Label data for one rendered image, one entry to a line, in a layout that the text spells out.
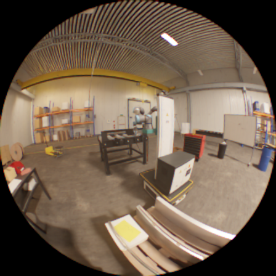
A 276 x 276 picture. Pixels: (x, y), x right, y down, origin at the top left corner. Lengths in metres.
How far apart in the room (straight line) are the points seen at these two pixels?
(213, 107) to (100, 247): 11.82
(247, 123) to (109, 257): 5.21
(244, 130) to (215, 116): 6.84
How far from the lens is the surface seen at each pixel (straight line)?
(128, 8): 7.35
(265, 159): 4.74
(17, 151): 6.76
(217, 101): 11.27
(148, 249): 1.06
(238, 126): 4.70
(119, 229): 0.89
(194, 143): 3.14
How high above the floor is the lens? 1.34
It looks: 11 degrees down
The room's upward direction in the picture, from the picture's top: 1 degrees counter-clockwise
